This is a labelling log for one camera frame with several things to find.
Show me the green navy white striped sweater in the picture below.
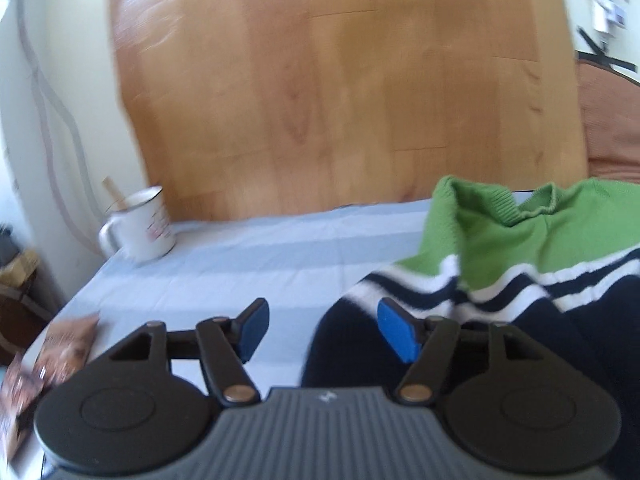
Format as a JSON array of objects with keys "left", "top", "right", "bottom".
[{"left": 302, "top": 177, "right": 639, "bottom": 479}]

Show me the light blue striped bedsheet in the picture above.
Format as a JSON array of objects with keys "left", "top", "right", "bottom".
[{"left": 57, "top": 200, "right": 431, "bottom": 393}]

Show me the white enamel mug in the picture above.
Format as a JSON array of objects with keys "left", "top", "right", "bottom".
[{"left": 98, "top": 185, "right": 177, "bottom": 263}]

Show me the brown patterned packet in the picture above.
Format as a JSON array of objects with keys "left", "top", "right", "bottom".
[{"left": 1, "top": 313, "right": 100, "bottom": 465}]

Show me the wooden stick in mug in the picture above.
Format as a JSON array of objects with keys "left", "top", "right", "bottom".
[{"left": 102, "top": 177, "right": 127, "bottom": 210}]

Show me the wooden headboard panel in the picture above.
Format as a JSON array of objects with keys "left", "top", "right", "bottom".
[{"left": 110, "top": 0, "right": 587, "bottom": 220}]

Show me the brown perforated cushion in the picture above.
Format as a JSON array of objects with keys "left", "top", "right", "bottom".
[{"left": 576, "top": 61, "right": 640, "bottom": 183}]

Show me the white wall cable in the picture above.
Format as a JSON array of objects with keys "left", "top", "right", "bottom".
[{"left": 14, "top": 0, "right": 104, "bottom": 256}]

